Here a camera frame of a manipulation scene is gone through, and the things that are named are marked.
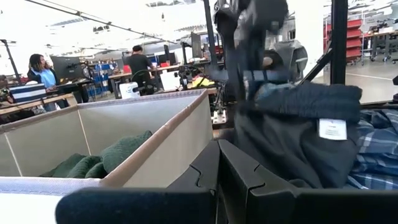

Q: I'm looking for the workbench on castors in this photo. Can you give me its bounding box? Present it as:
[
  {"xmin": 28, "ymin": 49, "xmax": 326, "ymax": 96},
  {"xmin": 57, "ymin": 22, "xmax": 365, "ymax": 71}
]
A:
[{"xmin": 361, "ymin": 28, "xmax": 398, "ymax": 63}]

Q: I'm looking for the wooden desk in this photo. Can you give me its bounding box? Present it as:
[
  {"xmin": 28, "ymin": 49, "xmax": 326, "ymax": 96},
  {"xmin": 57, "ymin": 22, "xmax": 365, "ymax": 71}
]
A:
[{"xmin": 0, "ymin": 92, "xmax": 78, "ymax": 117}]

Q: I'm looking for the stack of blue crates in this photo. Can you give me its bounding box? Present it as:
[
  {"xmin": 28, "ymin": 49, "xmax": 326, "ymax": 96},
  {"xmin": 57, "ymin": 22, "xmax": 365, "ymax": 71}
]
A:
[{"xmin": 88, "ymin": 62, "xmax": 118, "ymax": 96}]

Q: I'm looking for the black office chair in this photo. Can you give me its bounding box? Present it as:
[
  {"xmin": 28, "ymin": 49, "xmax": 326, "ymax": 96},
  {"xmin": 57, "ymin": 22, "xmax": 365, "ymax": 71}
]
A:
[{"xmin": 131, "ymin": 69, "xmax": 155, "ymax": 96}]

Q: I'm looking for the yellow cloth item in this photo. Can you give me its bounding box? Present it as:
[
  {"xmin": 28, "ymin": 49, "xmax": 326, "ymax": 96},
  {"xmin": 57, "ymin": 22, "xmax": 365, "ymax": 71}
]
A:
[{"xmin": 192, "ymin": 77, "xmax": 216, "ymax": 89}]

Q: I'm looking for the white paper basket label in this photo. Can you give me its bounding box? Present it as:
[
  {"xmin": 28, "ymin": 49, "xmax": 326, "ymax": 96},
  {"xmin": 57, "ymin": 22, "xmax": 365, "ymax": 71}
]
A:
[{"xmin": 0, "ymin": 192, "xmax": 63, "ymax": 224}]

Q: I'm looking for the dark upright monitor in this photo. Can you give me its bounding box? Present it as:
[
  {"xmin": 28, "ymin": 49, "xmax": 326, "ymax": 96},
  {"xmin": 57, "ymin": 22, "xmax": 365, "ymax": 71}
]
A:
[{"xmin": 190, "ymin": 31, "xmax": 203, "ymax": 60}]

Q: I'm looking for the person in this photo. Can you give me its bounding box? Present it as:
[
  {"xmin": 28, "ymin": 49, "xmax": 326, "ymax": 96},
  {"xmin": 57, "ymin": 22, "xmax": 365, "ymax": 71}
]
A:
[
  {"xmin": 126, "ymin": 45, "xmax": 157, "ymax": 77},
  {"xmin": 27, "ymin": 53, "xmax": 60, "ymax": 94}
]

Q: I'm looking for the thin black frame post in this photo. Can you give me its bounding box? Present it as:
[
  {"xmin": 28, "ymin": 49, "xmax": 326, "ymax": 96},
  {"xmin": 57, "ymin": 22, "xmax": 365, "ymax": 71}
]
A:
[{"xmin": 203, "ymin": 0, "xmax": 219, "ymax": 73}]

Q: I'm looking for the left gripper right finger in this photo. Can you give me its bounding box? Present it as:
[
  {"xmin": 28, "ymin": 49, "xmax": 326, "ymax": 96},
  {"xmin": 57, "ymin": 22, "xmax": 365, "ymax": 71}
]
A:
[{"xmin": 218, "ymin": 139, "xmax": 398, "ymax": 224}]

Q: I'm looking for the white mounting plate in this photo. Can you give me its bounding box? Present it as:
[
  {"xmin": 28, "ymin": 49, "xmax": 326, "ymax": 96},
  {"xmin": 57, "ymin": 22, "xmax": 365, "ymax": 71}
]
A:
[{"xmin": 211, "ymin": 109, "xmax": 228, "ymax": 126}]

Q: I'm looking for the green knit garment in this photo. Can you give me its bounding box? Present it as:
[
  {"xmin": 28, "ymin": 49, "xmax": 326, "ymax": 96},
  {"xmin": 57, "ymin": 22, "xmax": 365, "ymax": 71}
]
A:
[{"xmin": 39, "ymin": 129, "xmax": 153, "ymax": 179}]

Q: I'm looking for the blue white striped box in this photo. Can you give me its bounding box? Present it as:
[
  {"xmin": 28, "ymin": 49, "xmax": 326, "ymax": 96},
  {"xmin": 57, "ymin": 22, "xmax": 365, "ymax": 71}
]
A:
[{"xmin": 8, "ymin": 83, "xmax": 48, "ymax": 104}]

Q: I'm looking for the blue plaid shirt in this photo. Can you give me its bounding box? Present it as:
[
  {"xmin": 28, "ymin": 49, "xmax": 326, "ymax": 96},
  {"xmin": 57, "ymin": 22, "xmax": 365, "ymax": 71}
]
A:
[{"xmin": 343, "ymin": 108, "xmax": 398, "ymax": 190}]

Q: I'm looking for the thick black frame post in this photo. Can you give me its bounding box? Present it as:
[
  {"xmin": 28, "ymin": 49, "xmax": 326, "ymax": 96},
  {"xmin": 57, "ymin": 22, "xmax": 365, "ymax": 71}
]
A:
[{"xmin": 330, "ymin": 0, "xmax": 349, "ymax": 85}]

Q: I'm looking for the red shelf rack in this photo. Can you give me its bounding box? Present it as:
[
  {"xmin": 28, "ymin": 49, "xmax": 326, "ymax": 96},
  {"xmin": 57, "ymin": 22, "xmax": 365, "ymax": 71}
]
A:
[{"xmin": 323, "ymin": 18, "xmax": 364, "ymax": 65}]

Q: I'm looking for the grey office chair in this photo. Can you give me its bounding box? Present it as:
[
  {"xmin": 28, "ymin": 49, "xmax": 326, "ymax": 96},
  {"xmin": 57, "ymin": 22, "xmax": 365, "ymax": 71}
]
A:
[{"xmin": 264, "ymin": 39, "xmax": 309, "ymax": 82}]

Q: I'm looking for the white plastic container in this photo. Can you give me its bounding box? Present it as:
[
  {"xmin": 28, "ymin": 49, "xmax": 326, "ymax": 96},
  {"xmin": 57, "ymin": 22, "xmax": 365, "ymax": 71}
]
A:
[{"xmin": 119, "ymin": 81, "xmax": 141, "ymax": 100}]

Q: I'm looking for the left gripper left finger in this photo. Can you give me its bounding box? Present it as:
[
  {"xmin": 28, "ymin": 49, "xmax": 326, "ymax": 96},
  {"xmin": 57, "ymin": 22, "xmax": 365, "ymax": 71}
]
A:
[{"xmin": 55, "ymin": 139, "xmax": 221, "ymax": 224}]

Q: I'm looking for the black computer monitor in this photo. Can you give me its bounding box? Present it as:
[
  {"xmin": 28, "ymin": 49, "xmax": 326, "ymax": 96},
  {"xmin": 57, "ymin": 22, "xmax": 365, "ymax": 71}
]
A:
[{"xmin": 50, "ymin": 55, "xmax": 85, "ymax": 80}]

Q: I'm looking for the long wooden workbench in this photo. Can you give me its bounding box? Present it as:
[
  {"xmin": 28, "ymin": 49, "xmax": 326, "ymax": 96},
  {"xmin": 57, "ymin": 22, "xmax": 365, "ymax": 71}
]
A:
[{"xmin": 108, "ymin": 60, "xmax": 224, "ymax": 94}]

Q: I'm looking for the black ceiling rail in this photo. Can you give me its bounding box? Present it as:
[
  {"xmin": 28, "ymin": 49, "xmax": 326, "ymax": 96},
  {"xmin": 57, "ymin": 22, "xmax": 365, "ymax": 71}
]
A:
[{"xmin": 24, "ymin": 0, "xmax": 178, "ymax": 44}]

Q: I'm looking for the black diagonal frame brace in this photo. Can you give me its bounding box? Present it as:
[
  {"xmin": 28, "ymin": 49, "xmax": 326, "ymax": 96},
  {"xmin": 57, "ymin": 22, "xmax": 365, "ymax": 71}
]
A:
[{"xmin": 297, "ymin": 46, "xmax": 333, "ymax": 86}]

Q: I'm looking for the beige fabric basket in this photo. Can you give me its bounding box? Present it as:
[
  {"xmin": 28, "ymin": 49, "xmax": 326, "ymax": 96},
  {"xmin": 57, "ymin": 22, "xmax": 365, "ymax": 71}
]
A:
[{"xmin": 0, "ymin": 88, "xmax": 214, "ymax": 224}]

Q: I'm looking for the dark navy garment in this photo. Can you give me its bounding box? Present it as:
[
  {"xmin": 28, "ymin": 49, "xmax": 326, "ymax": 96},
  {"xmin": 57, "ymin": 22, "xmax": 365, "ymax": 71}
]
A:
[{"xmin": 233, "ymin": 81, "xmax": 363, "ymax": 189}]

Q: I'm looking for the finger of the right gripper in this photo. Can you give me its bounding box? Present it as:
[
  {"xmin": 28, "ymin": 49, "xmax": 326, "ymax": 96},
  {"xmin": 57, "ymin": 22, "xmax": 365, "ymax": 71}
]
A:
[
  {"xmin": 223, "ymin": 34, "xmax": 247, "ymax": 102},
  {"xmin": 246, "ymin": 30, "xmax": 269, "ymax": 91}
]

